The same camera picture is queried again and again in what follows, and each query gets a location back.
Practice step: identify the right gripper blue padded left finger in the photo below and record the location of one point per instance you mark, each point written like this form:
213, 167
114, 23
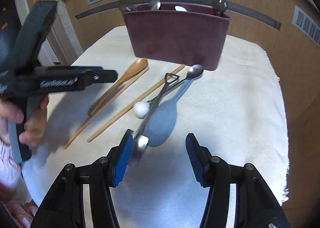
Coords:
120, 159

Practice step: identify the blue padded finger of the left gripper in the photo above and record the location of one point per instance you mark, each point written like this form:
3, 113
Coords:
89, 77
87, 68

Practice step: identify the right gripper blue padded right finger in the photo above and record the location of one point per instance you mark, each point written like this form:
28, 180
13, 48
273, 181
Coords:
198, 159

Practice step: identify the metal shovel-shaped spoon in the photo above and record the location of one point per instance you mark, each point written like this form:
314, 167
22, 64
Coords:
140, 141

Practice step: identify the wooden spoon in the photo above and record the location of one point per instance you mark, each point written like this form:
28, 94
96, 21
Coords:
133, 70

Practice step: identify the black-handled steel spoon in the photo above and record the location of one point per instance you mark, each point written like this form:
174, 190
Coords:
185, 78

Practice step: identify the white ceramic spoon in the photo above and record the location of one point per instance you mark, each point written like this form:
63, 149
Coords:
180, 8

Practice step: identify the grey silicone spatula spoon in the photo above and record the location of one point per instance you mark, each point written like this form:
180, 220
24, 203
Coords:
163, 120

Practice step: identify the person's left hand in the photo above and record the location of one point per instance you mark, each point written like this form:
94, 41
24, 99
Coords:
34, 126

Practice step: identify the white table cloth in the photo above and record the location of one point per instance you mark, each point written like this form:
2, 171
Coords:
236, 111

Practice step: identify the maroon plastic utensil holder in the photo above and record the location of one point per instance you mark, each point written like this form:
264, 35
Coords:
193, 37

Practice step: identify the small grey vent grille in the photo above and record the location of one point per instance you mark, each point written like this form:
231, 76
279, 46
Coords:
306, 25

